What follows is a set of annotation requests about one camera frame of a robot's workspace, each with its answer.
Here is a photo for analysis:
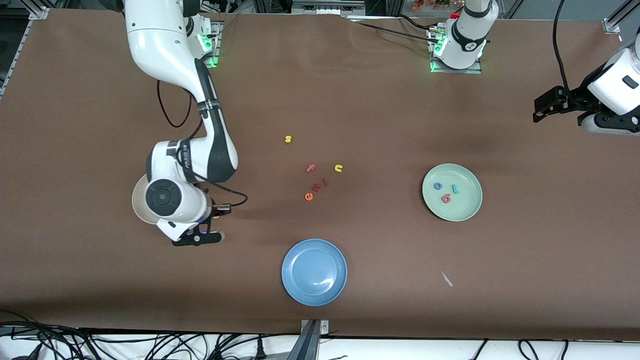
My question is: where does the brown table cover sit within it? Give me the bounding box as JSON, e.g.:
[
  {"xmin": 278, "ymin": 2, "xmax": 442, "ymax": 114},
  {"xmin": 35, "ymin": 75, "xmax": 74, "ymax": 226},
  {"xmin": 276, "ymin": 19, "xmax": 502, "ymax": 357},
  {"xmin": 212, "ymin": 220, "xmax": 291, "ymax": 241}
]
[{"xmin": 0, "ymin": 7, "xmax": 640, "ymax": 342}]

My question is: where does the grey background device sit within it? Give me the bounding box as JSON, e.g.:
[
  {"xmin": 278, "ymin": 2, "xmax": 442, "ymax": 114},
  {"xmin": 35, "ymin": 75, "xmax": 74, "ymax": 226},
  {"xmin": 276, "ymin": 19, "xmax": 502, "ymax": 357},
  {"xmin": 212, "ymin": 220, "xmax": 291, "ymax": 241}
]
[{"xmin": 292, "ymin": 0, "xmax": 366, "ymax": 16}]

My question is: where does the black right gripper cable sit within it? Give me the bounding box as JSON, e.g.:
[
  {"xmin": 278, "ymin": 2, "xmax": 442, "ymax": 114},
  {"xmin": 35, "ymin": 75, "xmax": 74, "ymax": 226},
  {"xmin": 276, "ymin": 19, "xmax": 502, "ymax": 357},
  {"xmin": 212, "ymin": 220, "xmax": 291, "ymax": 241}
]
[{"xmin": 192, "ymin": 172, "xmax": 249, "ymax": 207}]

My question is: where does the silver aluminium frame bar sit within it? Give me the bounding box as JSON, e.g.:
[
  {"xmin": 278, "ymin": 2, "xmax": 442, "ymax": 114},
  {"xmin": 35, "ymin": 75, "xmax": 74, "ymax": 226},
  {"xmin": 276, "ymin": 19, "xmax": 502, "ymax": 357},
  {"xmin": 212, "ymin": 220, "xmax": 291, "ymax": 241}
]
[{"xmin": 607, "ymin": 0, "xmax": 640, "ymax": 28}]

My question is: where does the black cable on table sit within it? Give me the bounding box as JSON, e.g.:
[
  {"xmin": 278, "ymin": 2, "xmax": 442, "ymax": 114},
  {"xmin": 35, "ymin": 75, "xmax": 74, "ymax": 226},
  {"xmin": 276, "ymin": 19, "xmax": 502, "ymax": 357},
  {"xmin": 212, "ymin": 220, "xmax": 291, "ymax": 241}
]
[
  {"xmin": 350, "ymin": 20, "xmax": 434, "ymax": 45},
  {"xmin": 397, "ymin": 14, "xmax": 442, "ymax": 32}
]

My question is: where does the beige brown plate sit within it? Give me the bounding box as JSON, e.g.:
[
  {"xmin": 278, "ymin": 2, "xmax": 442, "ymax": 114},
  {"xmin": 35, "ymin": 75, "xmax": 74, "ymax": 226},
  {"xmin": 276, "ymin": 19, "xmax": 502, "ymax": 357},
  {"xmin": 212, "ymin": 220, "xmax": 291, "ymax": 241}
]
[{"xmin": 131, "ymin": 175, "xmax": 162, "ymax": 225}]

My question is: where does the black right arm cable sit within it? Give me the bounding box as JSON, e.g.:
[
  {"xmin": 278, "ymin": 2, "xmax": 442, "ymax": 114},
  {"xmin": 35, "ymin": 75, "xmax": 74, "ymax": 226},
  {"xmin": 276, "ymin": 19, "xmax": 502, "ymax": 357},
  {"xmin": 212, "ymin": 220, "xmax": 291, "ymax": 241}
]
[{"xmin": 156, "ymin": 80, "xmax": 193, "ymax": 129}]

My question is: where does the blue plate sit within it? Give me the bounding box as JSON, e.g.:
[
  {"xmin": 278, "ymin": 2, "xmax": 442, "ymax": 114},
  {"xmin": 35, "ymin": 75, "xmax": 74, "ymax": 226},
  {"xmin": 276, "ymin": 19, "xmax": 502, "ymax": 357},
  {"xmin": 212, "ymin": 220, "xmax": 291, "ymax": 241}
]
[{"xmin": 281, "ymin": 238, "xmax": 348, "ymax": 307}]

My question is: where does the light green plate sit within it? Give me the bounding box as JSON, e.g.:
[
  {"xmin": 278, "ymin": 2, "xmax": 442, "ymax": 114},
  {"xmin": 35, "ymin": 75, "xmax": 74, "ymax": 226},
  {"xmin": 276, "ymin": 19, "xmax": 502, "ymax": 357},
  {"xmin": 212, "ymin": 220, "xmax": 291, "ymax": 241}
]
[{"xmin": 422, "ymin": 163, "xmax": 483, "ymax": 222}]

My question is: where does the grey aluminium profile post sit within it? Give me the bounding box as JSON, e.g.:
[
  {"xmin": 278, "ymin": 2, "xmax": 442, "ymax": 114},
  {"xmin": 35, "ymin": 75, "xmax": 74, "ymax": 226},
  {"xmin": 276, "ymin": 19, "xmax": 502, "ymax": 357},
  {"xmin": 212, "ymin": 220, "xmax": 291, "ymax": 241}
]
[{"xmin": 299, "ymin": 319, "xmax": 330, "ymax": 360}]

